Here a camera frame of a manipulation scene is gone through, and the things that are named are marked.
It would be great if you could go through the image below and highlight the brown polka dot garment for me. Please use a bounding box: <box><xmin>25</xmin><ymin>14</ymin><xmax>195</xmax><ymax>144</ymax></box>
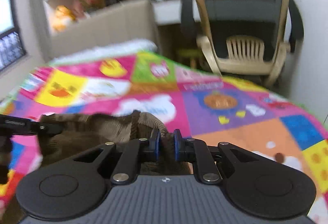
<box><xmin>38</xmin><ymin>110</ymin><xmax>192</xmax><ymax>176</ymax></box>

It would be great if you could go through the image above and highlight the window with metal bars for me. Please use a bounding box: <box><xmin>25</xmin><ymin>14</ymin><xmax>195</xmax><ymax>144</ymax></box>
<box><xmin>0</xmin><ymin>0</ymin><xmax>27</xmax><ymax>72</ymax></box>

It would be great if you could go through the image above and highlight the beige padded bed headboard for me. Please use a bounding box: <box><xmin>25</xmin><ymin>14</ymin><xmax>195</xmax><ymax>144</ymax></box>
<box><xmin>50</xmin><ymin>0</ymin><xmax>161</xmax><ymax>63</ymax></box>

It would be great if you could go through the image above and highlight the pink plush toy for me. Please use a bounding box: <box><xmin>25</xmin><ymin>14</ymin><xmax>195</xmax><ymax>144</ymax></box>
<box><xmin>72</xmin><ymin>0</ymin><xmax>90</xmax><ymax>18</ymax></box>

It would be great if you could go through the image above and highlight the white desk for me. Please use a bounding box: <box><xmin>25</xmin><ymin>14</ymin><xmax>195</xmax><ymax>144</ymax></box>
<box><xmin>151</xmin><ymin>0</ymin><xmax>203</xmax><ymax>25</ymax></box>

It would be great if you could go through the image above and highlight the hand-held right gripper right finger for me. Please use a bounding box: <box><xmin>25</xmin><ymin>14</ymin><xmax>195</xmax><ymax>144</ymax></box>
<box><xmin>173</xmin><ymin>129</ymin><xmax>257</xmax><ymax>185</ymax></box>

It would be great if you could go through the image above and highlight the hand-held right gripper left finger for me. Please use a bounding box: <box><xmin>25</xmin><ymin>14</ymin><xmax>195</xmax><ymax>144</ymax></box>
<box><xmin>73</xmin><ymin>128</ymin><xmax>162</xmax><ymax>185</ymax></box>

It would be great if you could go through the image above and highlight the yellow duck plush toy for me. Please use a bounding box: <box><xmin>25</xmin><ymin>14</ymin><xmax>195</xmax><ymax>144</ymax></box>
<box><xmin>51</xmin><ymin>5</ymin><xmax>77</xmax><ymax>32</ymax></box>

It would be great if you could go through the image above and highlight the beige mesh office chair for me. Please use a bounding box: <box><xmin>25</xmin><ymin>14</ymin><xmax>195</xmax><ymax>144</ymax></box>
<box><xmin>181</xmin><ymin>0</ymin><xmax>305</xmax><ymax>87</ymax></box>

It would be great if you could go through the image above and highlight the colourful printed play mat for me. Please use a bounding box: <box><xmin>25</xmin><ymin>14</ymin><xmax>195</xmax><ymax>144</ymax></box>
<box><xmin>0</xmin><ymin>51</ymin><xmax>328</xmax><ymax>224</ymax></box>

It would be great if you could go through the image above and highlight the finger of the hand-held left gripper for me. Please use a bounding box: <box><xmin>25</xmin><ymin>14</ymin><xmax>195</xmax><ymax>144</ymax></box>
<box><xmin>0</xmin><ymin>114</ymin><xmax>63</xmax><ymax>136</ymax></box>

